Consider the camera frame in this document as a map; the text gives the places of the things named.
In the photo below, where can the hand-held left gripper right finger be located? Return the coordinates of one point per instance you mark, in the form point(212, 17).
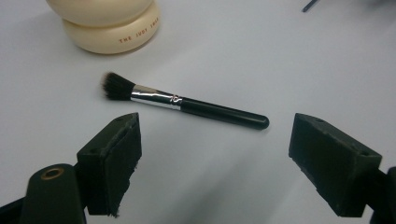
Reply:
point(336, 161)

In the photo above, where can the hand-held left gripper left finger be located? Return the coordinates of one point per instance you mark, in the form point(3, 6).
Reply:
point(112, 161)

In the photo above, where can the black makeup brush silver ferrule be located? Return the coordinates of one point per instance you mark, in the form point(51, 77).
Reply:
point(218, 112)

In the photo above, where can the cream ringed brush holder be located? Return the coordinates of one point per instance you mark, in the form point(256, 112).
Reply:
point(109, 31)

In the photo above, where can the thin black makeup brush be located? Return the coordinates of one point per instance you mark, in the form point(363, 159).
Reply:
point(309, 5)

